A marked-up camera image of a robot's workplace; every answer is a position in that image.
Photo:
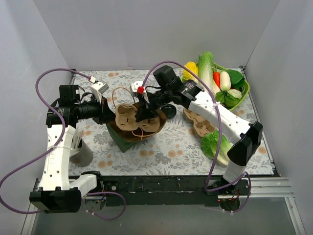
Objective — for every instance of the green lettuce on mat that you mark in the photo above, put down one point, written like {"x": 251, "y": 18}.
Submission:
{"x": 209, "y": 145}

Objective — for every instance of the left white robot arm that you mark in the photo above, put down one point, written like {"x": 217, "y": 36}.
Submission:
{"x": 55, "y": 192}

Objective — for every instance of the small white bok choy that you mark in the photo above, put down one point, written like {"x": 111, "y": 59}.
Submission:
{"x": 235, "y": 93}

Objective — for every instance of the floral patterned table mat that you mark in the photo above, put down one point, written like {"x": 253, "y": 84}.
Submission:
{"x": 175, "y": 150}

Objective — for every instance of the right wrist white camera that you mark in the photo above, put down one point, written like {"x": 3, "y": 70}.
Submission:
{"x": 137, "y": 89}

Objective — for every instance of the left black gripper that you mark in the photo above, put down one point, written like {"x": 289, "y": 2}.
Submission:
{"x": 105, "y": 112}

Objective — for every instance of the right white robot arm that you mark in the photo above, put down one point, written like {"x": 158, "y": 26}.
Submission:
{"x": 196, "y": 97}

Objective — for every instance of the yellow cabbage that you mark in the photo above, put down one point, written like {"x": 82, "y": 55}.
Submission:
{"x": 192, "y": 66}

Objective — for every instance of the aluminium frame rail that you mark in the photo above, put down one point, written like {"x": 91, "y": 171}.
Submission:
{"x": 257, "y": 187}

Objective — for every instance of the dark green leafy vegetable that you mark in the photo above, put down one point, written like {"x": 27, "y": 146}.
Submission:
{"x": 237, "y": 82}

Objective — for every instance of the tall green napa cabbage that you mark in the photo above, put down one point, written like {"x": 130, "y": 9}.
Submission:
{"x": 205, "y": 68}

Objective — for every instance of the white radish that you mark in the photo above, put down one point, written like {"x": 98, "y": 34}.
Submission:
{"x": 225, "y": 82}

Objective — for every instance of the green plastic vegetable basket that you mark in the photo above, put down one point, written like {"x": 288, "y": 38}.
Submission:
{"x": 219, "y": 69}

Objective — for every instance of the grey straw holder cup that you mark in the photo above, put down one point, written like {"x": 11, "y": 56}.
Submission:
{"x": 81, "y": 156}

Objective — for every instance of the wrist white camera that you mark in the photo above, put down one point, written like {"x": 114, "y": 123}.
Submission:
{"x": 137, "y": 89}
{"x": 98, "y": 88}

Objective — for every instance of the brown pulp cup carrier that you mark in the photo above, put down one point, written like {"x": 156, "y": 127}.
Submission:
{"x": 126, "y": 121}

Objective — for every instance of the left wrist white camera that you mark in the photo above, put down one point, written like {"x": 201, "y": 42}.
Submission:
{"x": 98, "y": 88}

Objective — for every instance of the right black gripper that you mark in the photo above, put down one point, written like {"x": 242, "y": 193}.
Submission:
{"x": 148, "y": 105}

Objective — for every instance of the red orange pepper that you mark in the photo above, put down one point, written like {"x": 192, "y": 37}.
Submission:
{"x": 216, "y": 78}

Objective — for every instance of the green brown paper bag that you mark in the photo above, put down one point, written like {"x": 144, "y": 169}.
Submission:
{"x": 126, "y": 139}

